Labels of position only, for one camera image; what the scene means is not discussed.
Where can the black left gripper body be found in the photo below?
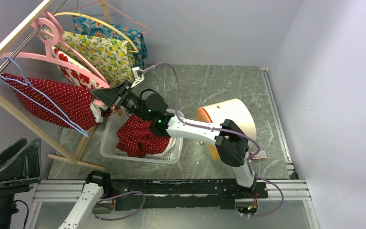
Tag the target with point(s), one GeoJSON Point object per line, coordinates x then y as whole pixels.
{"type": "Point", "coordinates": [2, 192]}

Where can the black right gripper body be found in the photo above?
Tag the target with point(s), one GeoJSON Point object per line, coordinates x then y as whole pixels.
{"type": "Point", "coordinates": [130, 101]}

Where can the red polka dot skirt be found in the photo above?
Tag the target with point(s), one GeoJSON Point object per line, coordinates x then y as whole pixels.
{"type": "Point", "coordinates": [137, 140]}
{"type": "Point", "coordinates": [75, 101]}

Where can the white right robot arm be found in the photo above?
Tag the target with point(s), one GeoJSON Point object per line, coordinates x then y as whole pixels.
{"type": "Point", "coordinates": [228, 138]}

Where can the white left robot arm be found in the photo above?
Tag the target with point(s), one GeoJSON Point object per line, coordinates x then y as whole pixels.
{"type": "Point", "coordinates": [97, 185]}

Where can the white red flower skirt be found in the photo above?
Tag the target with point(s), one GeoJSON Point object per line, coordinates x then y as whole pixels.
{"type": "Point", "coordinates": [74, 77]}

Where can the yellow lemon print skirt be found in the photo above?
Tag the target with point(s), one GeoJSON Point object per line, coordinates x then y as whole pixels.
{"type": "Point", "coordinates": [111, 57]}

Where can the red polka dot hanging skirt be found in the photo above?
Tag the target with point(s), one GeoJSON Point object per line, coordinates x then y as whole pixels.
{"type": "Point", "coordinates": [75, 101]}

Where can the yellow wooden hanger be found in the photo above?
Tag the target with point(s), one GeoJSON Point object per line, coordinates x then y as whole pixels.
{"type": "Point", "coordinates": [135, 49]}

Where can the pink plastic hanger middle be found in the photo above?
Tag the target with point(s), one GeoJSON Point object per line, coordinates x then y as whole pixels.
{"type": "Point", "coordinates": [50, 37]}

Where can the pink plastic hanger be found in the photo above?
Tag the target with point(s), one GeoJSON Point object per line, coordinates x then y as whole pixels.
{"type": "Point", "coordinates": [61, 63]}
{"type": "Point", "coordinates": [55, 21]}
{"type": "Point", "coordinates": [50, 37]}

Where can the pink plastic hanger front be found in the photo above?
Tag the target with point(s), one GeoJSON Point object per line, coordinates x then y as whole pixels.
{"type": "Point", "coordinates": [61, 63]}

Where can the blue floral skirt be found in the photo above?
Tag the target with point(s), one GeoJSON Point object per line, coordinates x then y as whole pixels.
{"type": "Point", "coordinates": [89, 27]}

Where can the pink plastic hanger back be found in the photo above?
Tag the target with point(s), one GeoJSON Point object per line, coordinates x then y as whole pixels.
{"type": "Point", "coordinates": [55, 21]}

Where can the white plastic basket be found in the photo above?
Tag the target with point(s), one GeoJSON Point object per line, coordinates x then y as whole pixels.
{"type": "Point", "coordinates": [109, 141]}

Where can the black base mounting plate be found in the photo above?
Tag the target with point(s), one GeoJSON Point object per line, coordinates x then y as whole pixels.
{"type": "Point", "coordinates": [177, 193]}

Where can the white cylindrical bin orange lid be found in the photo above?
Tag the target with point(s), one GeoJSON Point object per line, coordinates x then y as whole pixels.
{"type": "Point", "coordinates": [234, 110]}

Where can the small red white card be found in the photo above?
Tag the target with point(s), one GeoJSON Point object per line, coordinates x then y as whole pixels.
{"type": "Point", "coordinates": [260, 155]}

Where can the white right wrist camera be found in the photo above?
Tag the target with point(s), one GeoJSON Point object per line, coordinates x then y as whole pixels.
{"type": "Point", "coordinates": [138, 76]}

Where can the pink wire hanger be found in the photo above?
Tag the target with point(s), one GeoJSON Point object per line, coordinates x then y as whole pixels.
{"type": "Point", "coordinates": [108, 11]}

